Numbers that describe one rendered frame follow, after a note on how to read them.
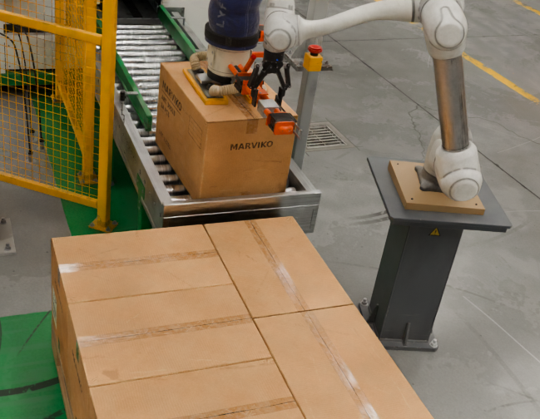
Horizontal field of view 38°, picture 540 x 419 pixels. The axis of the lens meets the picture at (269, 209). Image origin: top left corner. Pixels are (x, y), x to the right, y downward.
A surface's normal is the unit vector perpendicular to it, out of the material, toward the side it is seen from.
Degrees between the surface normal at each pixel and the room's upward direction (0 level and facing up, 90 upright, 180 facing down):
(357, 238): 0
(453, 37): 86
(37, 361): 0
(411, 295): 90
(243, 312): 0
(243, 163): 90
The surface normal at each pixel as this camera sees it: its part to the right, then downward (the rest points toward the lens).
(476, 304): 0.14, -0.84
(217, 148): 0.41, 0.53
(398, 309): 0.08, 0.54
